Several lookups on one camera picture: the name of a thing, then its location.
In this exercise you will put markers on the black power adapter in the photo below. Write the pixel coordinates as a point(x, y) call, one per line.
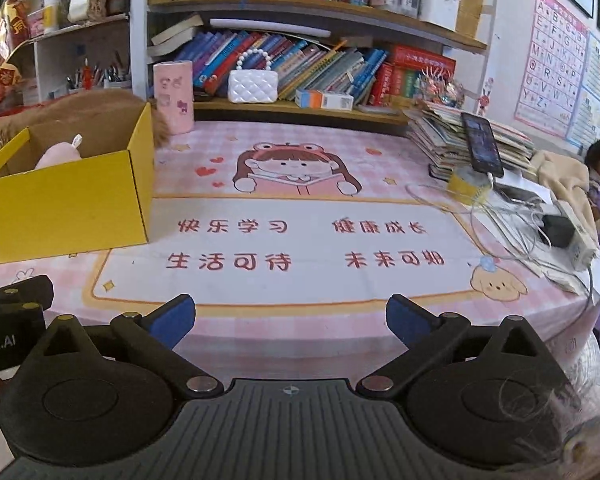
point(557, 230)

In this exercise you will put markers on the wooden bookshelf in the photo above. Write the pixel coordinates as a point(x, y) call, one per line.
point(330, 15)

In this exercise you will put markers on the pink cartoon cylinder container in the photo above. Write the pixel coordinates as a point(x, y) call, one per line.
point(174, 100)

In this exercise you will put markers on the black printed card pack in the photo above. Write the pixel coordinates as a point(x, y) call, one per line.
point(440, 171)

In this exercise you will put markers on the white long flat case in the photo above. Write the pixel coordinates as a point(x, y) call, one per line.
point(270, 25)

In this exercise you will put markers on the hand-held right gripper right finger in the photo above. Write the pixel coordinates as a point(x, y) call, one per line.
point(405, 321)

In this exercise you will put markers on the yellow cardboard box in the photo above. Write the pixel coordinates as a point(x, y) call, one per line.
point(65, 210)

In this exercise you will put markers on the pink alphabet wall poster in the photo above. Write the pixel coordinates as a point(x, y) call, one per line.
point(550, 65)

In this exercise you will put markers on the pens in holder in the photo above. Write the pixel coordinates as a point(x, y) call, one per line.
point(105, 77)

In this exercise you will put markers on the stack of booklets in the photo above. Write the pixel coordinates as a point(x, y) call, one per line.
point(440, 135)

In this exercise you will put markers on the white side shelf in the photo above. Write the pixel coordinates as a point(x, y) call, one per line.
point(55, 55)

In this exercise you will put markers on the black flat item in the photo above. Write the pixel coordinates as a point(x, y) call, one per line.
point(204, 96)

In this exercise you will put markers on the pile of lying books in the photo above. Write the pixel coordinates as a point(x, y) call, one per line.
point(175, 35)

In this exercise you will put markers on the white pen holder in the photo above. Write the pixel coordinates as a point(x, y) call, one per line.
point(437, 10)

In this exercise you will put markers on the grey flat case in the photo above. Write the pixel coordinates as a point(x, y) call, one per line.
point(377, 109)

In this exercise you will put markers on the colourful beaded hair ornament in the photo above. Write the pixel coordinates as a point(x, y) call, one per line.
point(437, 90)

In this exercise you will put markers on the orange-red thick dictionary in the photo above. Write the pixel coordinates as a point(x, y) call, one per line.
point(400, 82)

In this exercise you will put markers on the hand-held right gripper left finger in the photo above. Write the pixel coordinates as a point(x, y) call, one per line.
point(172, 321)

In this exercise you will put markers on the blue yellow wall poster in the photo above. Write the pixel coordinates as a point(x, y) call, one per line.
point(595, 95)

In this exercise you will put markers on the white power strip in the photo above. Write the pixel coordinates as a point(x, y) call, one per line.
point(580, 250)

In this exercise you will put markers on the beige coat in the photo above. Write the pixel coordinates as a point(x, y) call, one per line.
point(560, 175)

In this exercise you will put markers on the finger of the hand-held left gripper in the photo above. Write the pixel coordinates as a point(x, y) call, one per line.
point(15, 319)
point(25, 292)

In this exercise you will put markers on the white quilted pearl handbag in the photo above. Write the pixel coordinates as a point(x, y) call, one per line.
point(252, 87)

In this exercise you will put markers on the large pale pink plush pig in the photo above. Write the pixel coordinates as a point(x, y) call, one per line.
point(55, 156)

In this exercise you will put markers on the red wall sticker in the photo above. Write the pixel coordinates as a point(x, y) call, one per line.
point(485, 97)

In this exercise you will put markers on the row of yellow books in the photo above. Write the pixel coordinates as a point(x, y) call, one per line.
point(469, 0)

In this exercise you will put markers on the yellow tape roll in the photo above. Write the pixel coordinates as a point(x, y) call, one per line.
point(460, 185)

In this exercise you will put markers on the red gold printed bag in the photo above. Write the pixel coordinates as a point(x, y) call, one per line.
point(0, 60)

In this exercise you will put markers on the brown furry cloth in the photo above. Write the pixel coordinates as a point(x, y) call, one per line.
point(80, 105)

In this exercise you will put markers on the small white jar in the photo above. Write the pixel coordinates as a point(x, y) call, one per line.
point(51, 15)

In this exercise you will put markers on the black smartphone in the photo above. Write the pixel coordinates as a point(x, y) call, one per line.
point(480, 142)

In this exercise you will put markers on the orange blue white carton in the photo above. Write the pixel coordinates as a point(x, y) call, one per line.
point(325, 100)

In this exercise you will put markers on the red boxed dictionary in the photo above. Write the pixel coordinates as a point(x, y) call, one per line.
point(420, 60)

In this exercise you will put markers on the dark flat phone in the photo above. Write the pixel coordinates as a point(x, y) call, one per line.
point(517, 192)

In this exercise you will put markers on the row of colourful books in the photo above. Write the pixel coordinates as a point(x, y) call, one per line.
point(310, 65)

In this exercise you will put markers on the grey furry cuff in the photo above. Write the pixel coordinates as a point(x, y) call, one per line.
point(590, 440)

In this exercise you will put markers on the red thick dictionary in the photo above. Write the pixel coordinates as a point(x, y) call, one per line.
point(381, 85)

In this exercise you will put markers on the pink cartoon desk mat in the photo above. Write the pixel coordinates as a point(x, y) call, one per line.
point(305, 175)

